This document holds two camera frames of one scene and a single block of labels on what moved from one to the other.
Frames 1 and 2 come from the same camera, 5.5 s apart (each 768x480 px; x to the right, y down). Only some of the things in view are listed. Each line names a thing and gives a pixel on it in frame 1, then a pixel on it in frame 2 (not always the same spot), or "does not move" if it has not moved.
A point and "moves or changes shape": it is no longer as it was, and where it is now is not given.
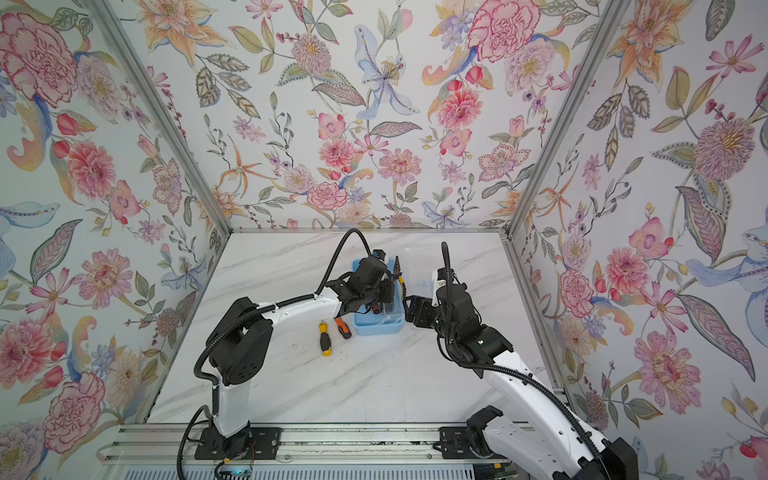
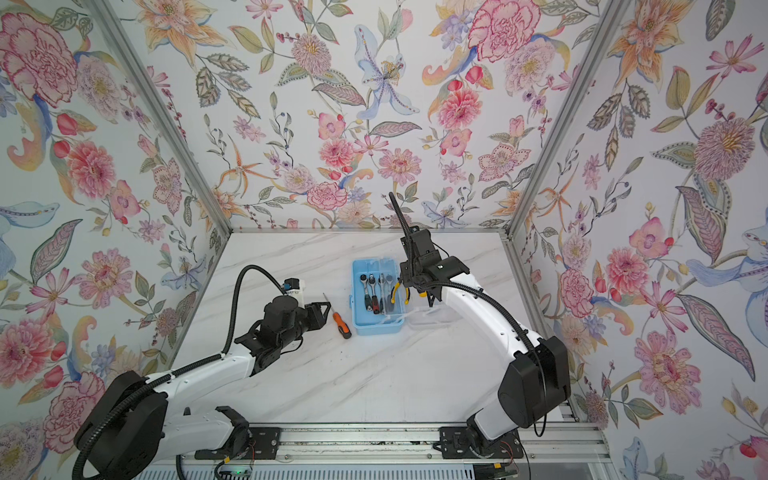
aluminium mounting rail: x=303 y=446 does not move
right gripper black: x=422 y=304 → x=406 y=273
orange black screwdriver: x=343 y=328 does not move
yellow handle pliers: x=398 y=274 moves or changes shape
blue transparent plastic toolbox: x=392 y=320 does not move
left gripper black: x=388 y=284 → x=315 y=313
